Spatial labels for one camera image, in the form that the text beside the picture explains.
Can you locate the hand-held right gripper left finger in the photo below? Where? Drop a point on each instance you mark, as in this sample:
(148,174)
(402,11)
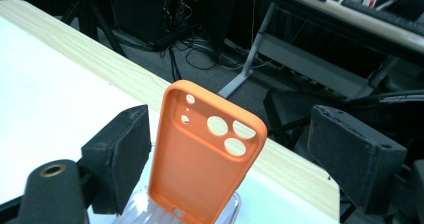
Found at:
(116,164)

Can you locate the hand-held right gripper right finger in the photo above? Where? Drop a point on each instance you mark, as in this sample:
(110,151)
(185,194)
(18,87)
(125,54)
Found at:
(353,164)

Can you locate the clear plastic bin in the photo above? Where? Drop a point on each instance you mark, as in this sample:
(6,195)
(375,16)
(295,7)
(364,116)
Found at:
(133,210)

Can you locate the orange phone case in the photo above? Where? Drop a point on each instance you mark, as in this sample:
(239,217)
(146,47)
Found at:
(186,170)

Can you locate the black chair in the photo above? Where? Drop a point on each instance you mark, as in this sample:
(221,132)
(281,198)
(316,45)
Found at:
(293,110)

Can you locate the white table mat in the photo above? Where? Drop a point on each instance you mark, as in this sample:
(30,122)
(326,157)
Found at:
(50,100)

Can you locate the desk with white legs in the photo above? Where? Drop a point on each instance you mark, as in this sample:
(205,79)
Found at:
(310,64)

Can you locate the black metal stand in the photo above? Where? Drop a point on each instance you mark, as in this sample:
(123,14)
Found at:
(96,24)

